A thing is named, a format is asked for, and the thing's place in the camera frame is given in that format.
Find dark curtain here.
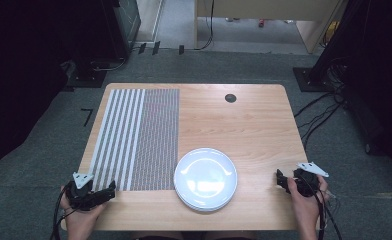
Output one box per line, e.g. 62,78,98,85
0,0,85,178

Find person's right hand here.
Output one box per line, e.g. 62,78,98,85
286,175,329,224

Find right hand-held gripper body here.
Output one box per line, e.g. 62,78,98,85
292,161,330,198

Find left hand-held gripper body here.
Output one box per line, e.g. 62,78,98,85
65,171,102,212

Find white round plate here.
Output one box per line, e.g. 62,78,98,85
174,191,234,213
173,147,238,208

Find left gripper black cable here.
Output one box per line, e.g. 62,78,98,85
49,188,77,240

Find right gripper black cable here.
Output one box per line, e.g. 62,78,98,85
295,175,344,240

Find person's left hand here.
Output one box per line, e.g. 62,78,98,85
59,185,109,231

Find black stand with flat base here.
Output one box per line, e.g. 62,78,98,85
292,0,368,93

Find black stand with square base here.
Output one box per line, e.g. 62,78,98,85
67,0,132,89

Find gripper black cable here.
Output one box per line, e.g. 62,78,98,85
49,188,77,240
295,175,344,240

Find black hanging cable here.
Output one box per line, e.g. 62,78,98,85
195,0,216,52

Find light wooden cabinet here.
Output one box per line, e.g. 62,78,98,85
193,0,347,55

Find yellow object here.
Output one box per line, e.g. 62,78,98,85
323,20,341,46

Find black floor cables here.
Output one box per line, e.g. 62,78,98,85
293,56,350,149

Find striped woven placemat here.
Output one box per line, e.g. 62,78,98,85
88,88,181,192

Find dark glass-fronted cabinet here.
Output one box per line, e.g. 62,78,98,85
112,0,142,51

